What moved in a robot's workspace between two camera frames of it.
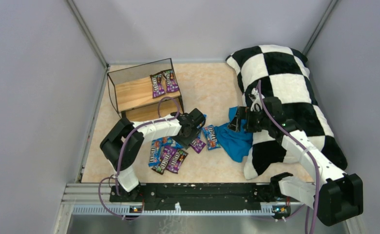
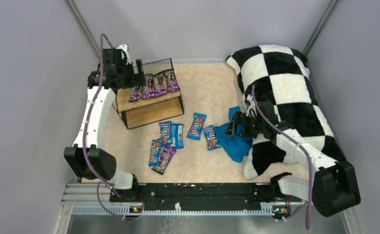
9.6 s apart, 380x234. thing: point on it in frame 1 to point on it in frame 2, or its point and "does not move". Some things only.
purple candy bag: (158, 88) does not move
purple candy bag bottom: (177, 161) to (135, 94)
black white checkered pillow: (283, 73) does not move
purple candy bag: (197, 145) to (148, 90)
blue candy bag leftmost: (156, 146) does not move
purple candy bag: (171, 83) does not move
